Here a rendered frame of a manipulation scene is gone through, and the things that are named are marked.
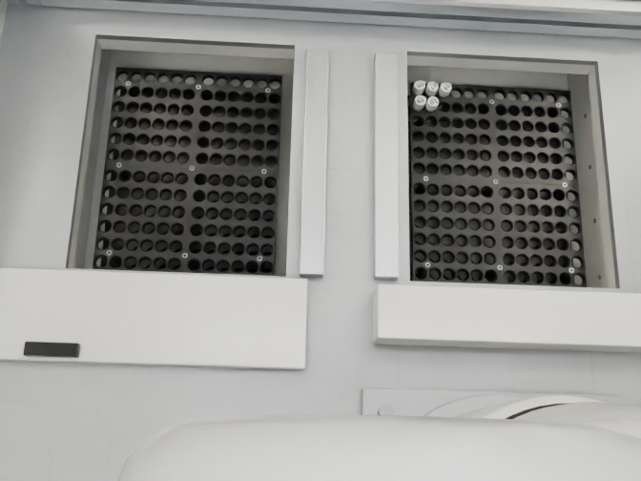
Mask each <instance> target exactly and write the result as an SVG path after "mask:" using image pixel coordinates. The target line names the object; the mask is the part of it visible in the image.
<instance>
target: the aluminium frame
mask: <svg viewBox="0 0 641 481"><path fill-rule="evenodd" d="M26 2H27V4H28V5H38V6H41V5H42V6H48V7H65V8H82V9H100V10H133V11H150V12H168V13H185V14H202V15H220V16H237V17H255V18H272V19H289V20H306V21H323V22H341V23H358V24H375V25H392V26H410V27H428V28H445V29H462V30H479V31H513V32H530V33H547V34H564V35H582V36H600V37H617V38H634V39H641V0H26Z"/></svg>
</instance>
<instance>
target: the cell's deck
mask: <svg viewBox="0 0 641 481"><path fill-rule="evenodd" d="M102 49H104V50H122V51H141V52H176V53H194V54H212V55H231V56H249V57H267V58H285V59H294V84H293V109H292V134H291V158H290V183H289V208H288V233H287V258H286V277H283V276H258V275H232V274H206V273H180V272H155V271H129V270H104V269H78V268H74V264H75V256H76V249H77V242H78V234H79V226H80V219H81V211H82V203H83V196H84V188H85V180H86V173H87V165H88V157H89V150H90V142H91V134H92V126H93V112H94V104H95V98H96V90H97V82H98V75H99V67H100V59H101V52H102ZM307 49H320V50H328V51H329V58H328V100H327V142H326V183H325V225H324V267H323V277H322V278H316V277H300V221H301V192H302V163H303V135H304V105H305V77H306V52H307ZM376 52H391V53H396V54H397V64H398V183H399V278H398V279H397V280H396V281H393V280H374V57H375V53H376ZM407 65H413V66H431V67H449V68H468V69H486V70H504V71H522V72H540V73H576V74H586V75H587V76H588V86H589V105H590V116H591V127H592V136H593V147H594V157H595V168H596V177H597V188H598V198H599V209H600V219H601V229H602V240H603V250H604V260H605V270H606V281H607V288H590V287H565V286H540V285H514V284H488V283H462V282H412V281H411V280H410V266H409V190H408V112H407ZM0 267H7V268H32V269H58V270H84V271H110V272H135V273H161V274H187V275H213V276H239V277H264V278H290V279H307V280H308V295H307V327H306V360H305V369H304V370H298V369H268V368H236V367H205V366H144V365H113V364H81V363H50V362H19V361H0V481H118V478H119V475H120V473H121V471H122V468H123V465H124V462H125V460H126V459H127V458H128V457H129V456H130V455H131V454H132V453H134V452H135V451H136V450H137V449H138V448H139V447H140V446H141V445H142V444H144V443H145V442H146V441H147V440H148V439H149V438H150V437H151V436H152V435H154V434H155V433H156V432H157V431H158V430H159V429H165V428H168V427H172V426H176V425H181V424H185V423H189V422H194V421H197V420H201V419H206V418H215V417H229V416H255V415H361V402H362V389H363V388H390V389H422V390H455V391H487V392H520V393H552V394H584V395H616V396H619V397H620V404H621V405H627V406H635V407H641V353H637V352H607V351H578V350H549V349H520V348H491V347H461V346H432V345H375V344H373V292H374V291H375V289H376V287H377V286H378V284H404V285H430V286H456V287H482V288H508V289H534V290H560V291H586V292H611V293H637V294H641V39H634V38H617V37H600V36H582V35H564V34H547V33H530V32H513V31H479V30H462V29H445V28H428V27H410V26H392V25H375V24H358V23H341V22H323V21H306V20H289V19H272V18H255V17H237V16H220V15H202V14H185V13H168V12H150V11H133V10H100V9H82V8H65V7H48V6H42V5H41V6H38V5H28V4H27V2H26V0H20V4H8V6H7V11H6V17H5V23H4V29H3V34H2V40H1V45H0Z"/></svg>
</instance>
